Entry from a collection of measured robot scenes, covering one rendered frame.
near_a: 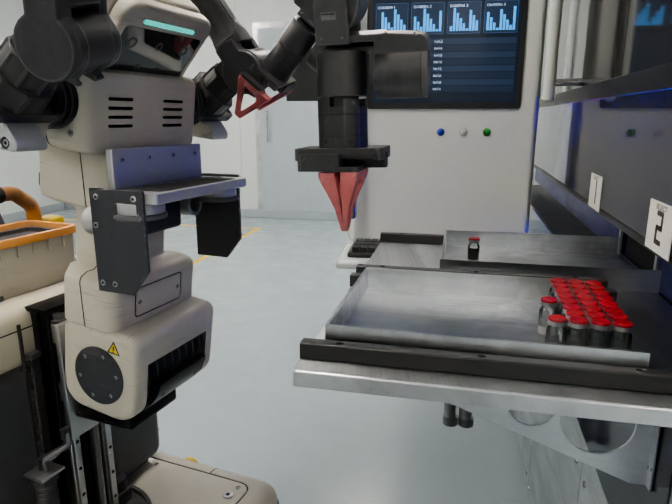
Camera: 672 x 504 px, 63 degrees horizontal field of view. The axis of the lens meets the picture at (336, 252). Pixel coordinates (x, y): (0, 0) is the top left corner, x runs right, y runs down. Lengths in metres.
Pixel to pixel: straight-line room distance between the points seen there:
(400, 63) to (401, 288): 0.39
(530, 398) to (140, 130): 0.71
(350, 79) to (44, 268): 0.82
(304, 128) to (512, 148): 4.89
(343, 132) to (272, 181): 5.85
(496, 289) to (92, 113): 0.65
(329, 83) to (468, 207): 0.98
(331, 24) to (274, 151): 5.84
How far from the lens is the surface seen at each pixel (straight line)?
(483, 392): 0.59
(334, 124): 0.63
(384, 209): 1.55
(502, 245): 1.20
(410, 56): 0.62
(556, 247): 1.22
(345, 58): 0.63
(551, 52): 1.30
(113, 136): 0.93
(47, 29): 0.74
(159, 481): 1.53
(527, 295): 0.88
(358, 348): 0.62
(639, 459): 0.76
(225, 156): 6.67
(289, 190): 6.42
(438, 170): 1.53
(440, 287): 0.87
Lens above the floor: 1.15
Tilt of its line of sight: 14 degrees down
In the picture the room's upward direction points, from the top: straight up
